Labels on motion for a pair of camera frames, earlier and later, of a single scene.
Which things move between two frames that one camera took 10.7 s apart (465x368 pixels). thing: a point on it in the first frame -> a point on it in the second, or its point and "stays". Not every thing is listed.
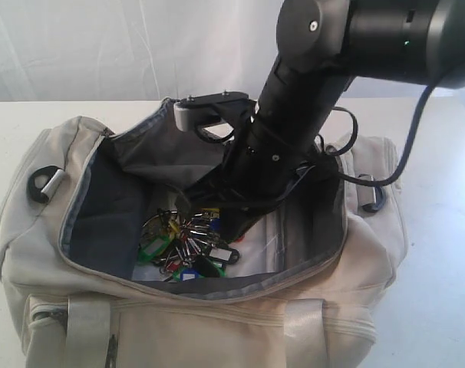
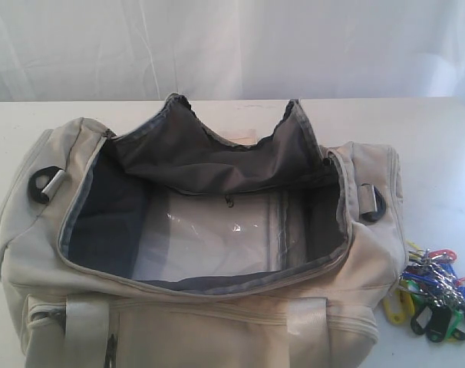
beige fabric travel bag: [100, 264] stays
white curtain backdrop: [52, 50] stays
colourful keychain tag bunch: [185, 246] -> [433, 298]
